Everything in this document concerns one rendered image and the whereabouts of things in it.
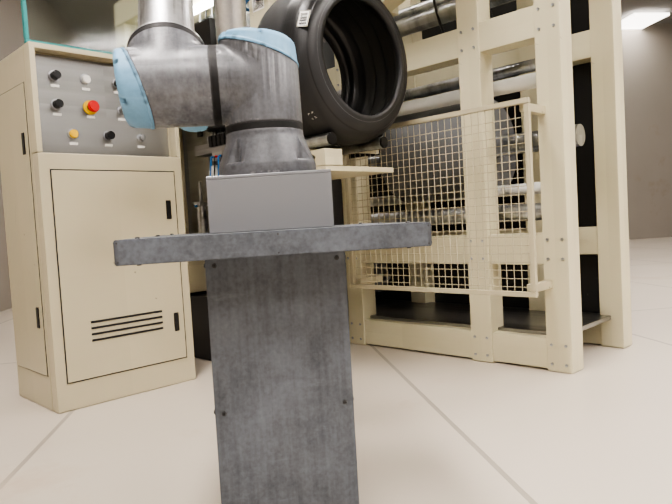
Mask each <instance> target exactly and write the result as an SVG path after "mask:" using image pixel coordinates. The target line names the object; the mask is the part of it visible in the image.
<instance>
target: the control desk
mask: <svg viewBox="0 0 672 504"><path fill-rule="evenodd" d="M179 157H181V154H180V140H179V128H158V129H148V128H133V127H131V126H130V125H128V123H127V122H126V120H125V117H124V114H123V111H122V107H121V104H120V99H119V95H118V90H117V85H116V80H115V74H114V65H113V54H107V53H101V52H95V51H88V50H82V49H75V48H69V47H63V46H56V45H50V44H43V43H37V42H31V41H28V42H26V43H25V44H24V45H23V46H21V47H20V48H18V49H17V50H16V51H14V52H13V53H11V54H10V55H9V56H7V57H6V58H4V59H3V60H1V61H0V171H1V183H2V194H3V206H4V218H5V230H6V242H7V253H8V265H9V277H10V289H11V301H12V312H13V324H14V336H15V348H16V360H17V371H18V383H19V395H20V396H22V397H24V398H27V399H29V400H31V401H33V402H35V403H37V404H39V405H41V406H44V407H46V408H48V409H50V410H52V411H54V412H56V413H59V414H60V413H64V412H68V411H72V410H76V409H79V408H83V407H87V406H91V405H95V404H99V403H103V402H107V401H111V400H115V399H119V398H122V397H126V396H130V395H134V394H138V393H142V392H146V391H150V390H154V389H158V388H162V387H165V386H169V385H173V384H177V383H181V382H185V381H189V380H193V379H195V378H196V372H195V358H194V344H193V330H192V315H191V301H190V287H189V272H188V262H174V263H159V264H143V265H141V266H137V265H128V266H116V265H115V264H114V249H113V241H114V240H123V239H132V238H135V237H140V238H141V237H151V236H156V235H170V234H174V235H177V234H186V229H185V215H184V201H183V186H182V172H181V159H180V158H179Z"/></svg>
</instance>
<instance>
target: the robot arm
mask: <svg viewBox="0 0 672 504"><path fill-rule="evenodd" d="M213 6H214V17H215V28H216V40H217V45H204V43H203V41H202V39H201V38H200V36H199V35H198V34H197V33H196V32H195V30H194V12H193V0H138V28H137V29H135V30H134V31H133V32H132V34H131V35H130V37H129V39H128V43H127V47H120V48H115V49H114V50H113V65H114V74H115V80H116V85H117V90H118V95H119V99H120V104H121V107H122V111H123V114H124V117H125V120H126V122H127V123H128V125H130V126H131V127H133V128H148V129H158V128H181V129H183V130H185V131H189V132H200V131H201V132H202V131H205V130H206V129H207V128H208V126H220V125H225V127H226V144H225V148H224V151H223V155H222V159H221V162H220V166H219V176H225V175H241V174H257V173H273V172H288V171H304V170H316V163H315V160H314V158H313V156H312V154H311V151H310V149H309V147H308V145H307V142H306V140H305V138H304V135H303V122H302V109H301V96H300V83H299V70H298V68H299V64H298V62H297V56H296V49H295V45H294V43H293V41H292V40H291V39H290V38H289V37H287V36H286V35H284V34H282V33H280V32H277V31H274V30H269V29H264V28H260V29H258V28H250V27H247V20H246V2H245V0H213Z"/></svg>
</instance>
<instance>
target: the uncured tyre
mask: <svg viewBox="0 0 672 504"><path fill-rule="evenodd" d="M302 10H311V12H310V16H309V21H308V26H307V27H296V26H297V22H298V17H299V12H300V11H302ZM260 28H264V29H269V30H274V31H277V32H280V33H282V34H284V35H286V36H287V37H289V38H290V39H291V40H292V41H293V43H294V45H295V49H296V56H297V62H298V64H299V68H298V70H299V83H300V96H301V109H302V122H303V135H304V137H309V136H314V135H319V134H323V133H328V132H334V133H335V134H336V137H337V142H336V143H335V144H334V145H337V144H339V145H342V146H333V145H329V146H324V147H318V148H315V149H322V148H333V149H335V148H341V147H346V146H352V145H358V144H363V143H367V142H370V141H372V140H374V139H376V138H377V137H379V136H381V135H382V134H383V133H385V132H386V131H387V130H388V129H389V128H390V127H391V125H392V124H393V123H394V121H395V119H396V117H397V115H398V113H399V111H400V108H401V105H402V103H403V100H404V96H405V92H406V86H407V59H406V53H405V48H404V44H403V40H402V37H401V34H400V31H399V29H398V27H397V24H396V22H395V20H394V18H393V17H392V15H391V13H390V12H389V10H388V9H387V7H386V6H385V5H384V3H383V2H382V1H381V0H276V1H275V2H274V3H273V4H272V5H271V6H270V8H269V9H268V10H267V11H266V12H265V14H264V15H263V17H262V19H261V21H260V23H259V25H258V29H260ZM323 37H324V38H325V40H326V41H327V42H328V44H329V45H330V47H331V48H332V50H333V52H334V54H335V57H336V59H337V62H338V65H339V69H340V74H341V97H340V96H339V95H338V93H337V92H336V90H335V88H334V86H333V84H332V82H331V80H330V78H329V75H328V72H327V69H326V65H325V60H324V54H323ZM310 110H313V111H314V112H315V114H316V115H317V116H318V118H319V119H317V120H315V121H312V120H311V119H310V118H309V116H308V115H307V113H306V112H308V111H310Z"/></svg>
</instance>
